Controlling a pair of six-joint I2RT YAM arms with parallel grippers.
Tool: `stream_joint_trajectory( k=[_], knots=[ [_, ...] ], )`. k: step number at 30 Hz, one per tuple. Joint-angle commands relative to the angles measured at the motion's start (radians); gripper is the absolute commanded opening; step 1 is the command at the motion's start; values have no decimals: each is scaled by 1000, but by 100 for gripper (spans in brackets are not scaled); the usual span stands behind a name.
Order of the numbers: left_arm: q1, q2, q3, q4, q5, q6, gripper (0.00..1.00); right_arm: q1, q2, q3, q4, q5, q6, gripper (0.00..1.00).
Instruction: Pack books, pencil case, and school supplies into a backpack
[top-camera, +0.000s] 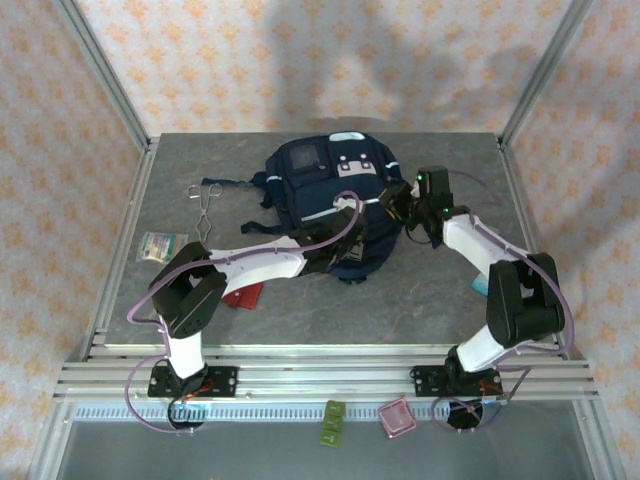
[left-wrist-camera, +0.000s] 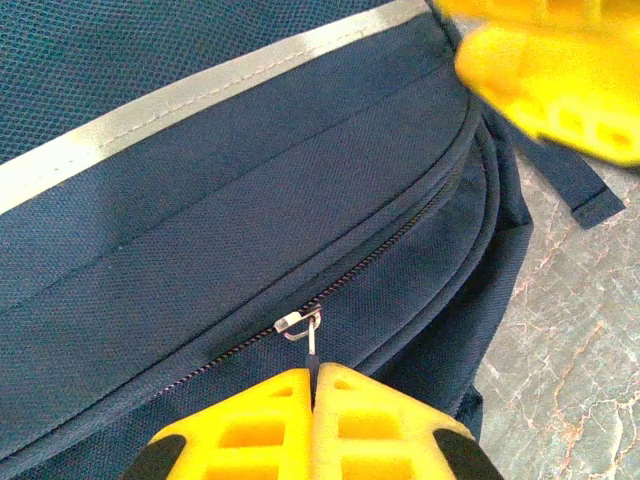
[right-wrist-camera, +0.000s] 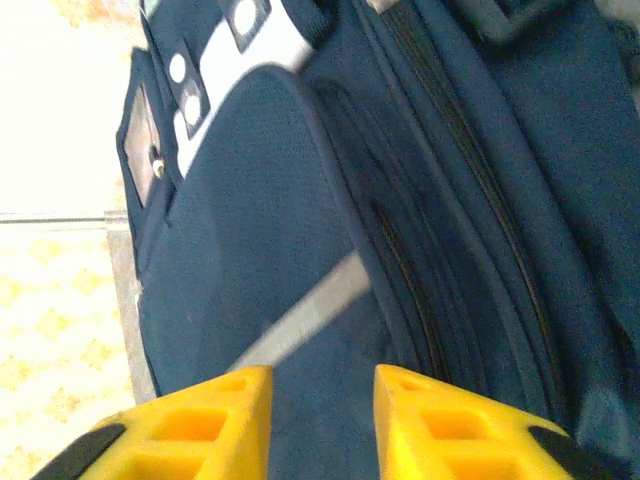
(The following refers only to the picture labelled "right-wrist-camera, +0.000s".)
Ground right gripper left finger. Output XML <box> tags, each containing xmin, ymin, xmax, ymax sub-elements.
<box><xmin>32</xmin><ymin>363</ymin><xmax>275</xmax><ymax>480</ymax></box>

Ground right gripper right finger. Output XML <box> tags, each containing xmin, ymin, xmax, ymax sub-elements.
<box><xmin>373</xmin><ymin>363</ymin><xmax>621</xmax><ymax>480</ymax></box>

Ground navy blue backpack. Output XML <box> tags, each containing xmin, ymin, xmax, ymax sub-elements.
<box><xmin>114</xmin><ymin>0</ymin><xmax>640</xmax><ymax>480</ymax></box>

